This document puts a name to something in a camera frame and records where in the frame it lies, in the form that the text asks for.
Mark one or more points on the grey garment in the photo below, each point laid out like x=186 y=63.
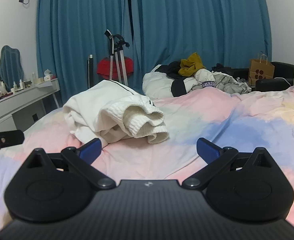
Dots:
x=227 y=83

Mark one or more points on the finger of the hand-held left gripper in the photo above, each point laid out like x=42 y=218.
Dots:
x=9 y=138

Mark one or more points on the mustard yellow garment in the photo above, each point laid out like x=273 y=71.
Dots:
x=190 y=65

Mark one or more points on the blue curtain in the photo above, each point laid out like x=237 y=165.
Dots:
x=199 y=25
x=69 y=30

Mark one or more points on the garment steamer stand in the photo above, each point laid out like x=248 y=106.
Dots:
x=119 y=60

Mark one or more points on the white cosmetic bottle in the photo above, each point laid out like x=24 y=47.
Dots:
x=15 y=86
x=21 y=84
x=3 y=87

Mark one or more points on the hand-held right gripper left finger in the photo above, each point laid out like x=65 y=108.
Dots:
x=89 y=150

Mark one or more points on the white and black jacket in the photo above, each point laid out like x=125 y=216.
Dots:
x=202 y=78

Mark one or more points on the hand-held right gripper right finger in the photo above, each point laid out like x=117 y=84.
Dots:
x=208 y=150

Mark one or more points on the dark clothing pile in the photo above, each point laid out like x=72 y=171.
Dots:
x=222 y=68

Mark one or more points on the red chair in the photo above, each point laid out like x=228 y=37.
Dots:
x=105 y=67

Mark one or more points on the black garment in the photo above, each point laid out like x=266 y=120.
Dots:
x=170 y=70

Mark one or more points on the white dressing table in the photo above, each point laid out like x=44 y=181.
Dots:
x=19 y=100

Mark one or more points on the white tissue box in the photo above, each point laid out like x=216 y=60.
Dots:
x=48 y=76

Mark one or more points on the pastel bed sheet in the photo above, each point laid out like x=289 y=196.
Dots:
x=212 y=120

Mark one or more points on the brown paper bag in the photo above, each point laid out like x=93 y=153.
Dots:
x=260 y=71

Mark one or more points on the black pole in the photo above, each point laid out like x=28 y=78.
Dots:
x=90 y=72

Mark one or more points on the wavy-edged table mirror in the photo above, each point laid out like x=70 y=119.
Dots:
x=10 y=65

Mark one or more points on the white knit sweater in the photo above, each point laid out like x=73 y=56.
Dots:
x=99 y=110

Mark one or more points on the black sofa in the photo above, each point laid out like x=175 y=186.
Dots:
x=282 y=71

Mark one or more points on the clear cosmetic bottle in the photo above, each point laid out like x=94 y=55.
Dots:
x=34 y=78

